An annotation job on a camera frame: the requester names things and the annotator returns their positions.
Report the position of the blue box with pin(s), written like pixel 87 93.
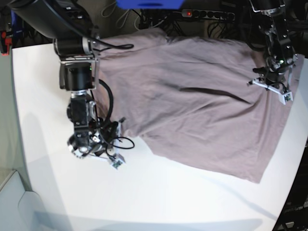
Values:
pixel 149 4

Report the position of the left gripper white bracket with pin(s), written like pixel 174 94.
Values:
pixel 280 87

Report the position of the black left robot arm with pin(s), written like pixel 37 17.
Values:
pixel 280 56

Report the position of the mauve pink t-shirt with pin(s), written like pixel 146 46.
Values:
pixel 188 98

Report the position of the white power strip red switch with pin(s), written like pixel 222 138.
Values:
pixel 205 14

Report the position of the red black clamp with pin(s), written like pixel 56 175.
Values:
pixel 6 40

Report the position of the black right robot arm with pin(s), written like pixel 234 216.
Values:
pixel 91 103

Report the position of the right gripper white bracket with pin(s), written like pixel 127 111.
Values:
pixel 109 150

